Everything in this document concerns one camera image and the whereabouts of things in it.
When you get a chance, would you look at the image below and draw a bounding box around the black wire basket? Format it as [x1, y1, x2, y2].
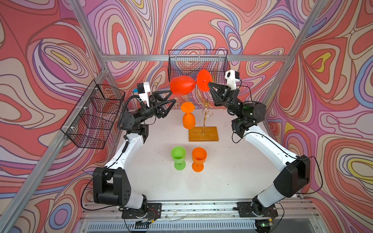
[60, 81, 125, 149]
[168, 49, 230, 84]

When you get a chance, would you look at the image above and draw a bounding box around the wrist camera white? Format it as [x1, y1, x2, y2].
[225, 70, 241, 90]
[134, 82, 151, 107]

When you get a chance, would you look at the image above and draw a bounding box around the green wine glass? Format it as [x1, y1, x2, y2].
[171, 146, 186, 170]

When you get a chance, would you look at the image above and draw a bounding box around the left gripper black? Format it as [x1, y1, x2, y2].
[132, 95, 174, 127]

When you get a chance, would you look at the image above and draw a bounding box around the aluminium mounting rail front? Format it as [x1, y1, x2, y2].
[75, 199, 326, 233]

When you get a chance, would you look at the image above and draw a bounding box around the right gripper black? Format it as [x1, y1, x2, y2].
[207, 83, 245, 119]

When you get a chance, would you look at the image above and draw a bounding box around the red wine glass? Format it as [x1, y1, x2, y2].
[170, 70, 213, 96]

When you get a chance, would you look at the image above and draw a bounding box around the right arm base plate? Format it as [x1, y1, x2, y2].
[233, 202, 278, 218]

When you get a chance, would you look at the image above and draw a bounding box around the black wire basket back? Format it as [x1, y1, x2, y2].
[168, 49, 230, 84]

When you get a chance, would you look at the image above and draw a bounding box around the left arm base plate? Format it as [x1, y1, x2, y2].
[119, 203, 162, 233]

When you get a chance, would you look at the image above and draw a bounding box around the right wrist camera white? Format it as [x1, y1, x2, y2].
[225, 70, 241, 90]

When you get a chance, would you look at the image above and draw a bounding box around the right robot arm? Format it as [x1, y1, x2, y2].
[208, 82, 311, 216]

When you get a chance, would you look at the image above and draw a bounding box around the black wire basket left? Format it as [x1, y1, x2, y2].
[60, 81, 125, 149]

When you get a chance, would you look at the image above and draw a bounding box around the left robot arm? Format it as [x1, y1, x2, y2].
[92, 90, 176, 212]

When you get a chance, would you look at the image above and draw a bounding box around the gold wire glass rack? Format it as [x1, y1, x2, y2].
[201, 100, 213, 135]

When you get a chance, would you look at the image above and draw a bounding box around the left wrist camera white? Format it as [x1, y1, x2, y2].
[134, 82, 151, 107]

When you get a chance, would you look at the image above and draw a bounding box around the wooden rack base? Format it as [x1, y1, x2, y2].
[188, 126, 219, 142]

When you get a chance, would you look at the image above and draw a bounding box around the orange wine glass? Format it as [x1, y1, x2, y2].
[181, 102, 196, 129]
[192, 147, 207, 172]

